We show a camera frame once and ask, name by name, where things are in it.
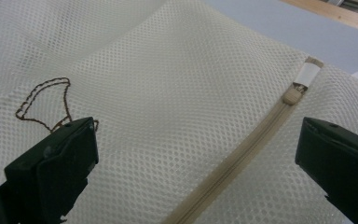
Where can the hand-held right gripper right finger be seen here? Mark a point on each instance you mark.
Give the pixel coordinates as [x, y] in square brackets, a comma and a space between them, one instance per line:
[341, 168]

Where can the white mesh laundry bag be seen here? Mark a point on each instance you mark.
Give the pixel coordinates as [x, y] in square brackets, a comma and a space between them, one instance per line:
[174, 102]

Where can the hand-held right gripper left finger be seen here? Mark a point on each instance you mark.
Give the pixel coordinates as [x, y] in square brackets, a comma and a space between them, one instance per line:
[56, 174]

